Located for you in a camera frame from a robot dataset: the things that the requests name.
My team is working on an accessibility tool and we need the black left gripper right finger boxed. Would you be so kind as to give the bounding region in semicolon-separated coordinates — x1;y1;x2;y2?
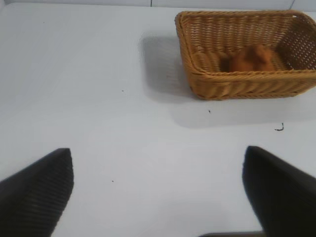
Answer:
241;145;316;237

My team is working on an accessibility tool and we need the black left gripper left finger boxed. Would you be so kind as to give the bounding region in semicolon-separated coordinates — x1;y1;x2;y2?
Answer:
0;147;75;237

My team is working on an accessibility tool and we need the orange-brown bread roll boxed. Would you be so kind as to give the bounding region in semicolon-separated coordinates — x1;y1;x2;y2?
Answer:
223;44;275;73

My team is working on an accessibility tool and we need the brown woven wicker basket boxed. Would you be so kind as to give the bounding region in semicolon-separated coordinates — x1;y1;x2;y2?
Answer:
174;9;316;101

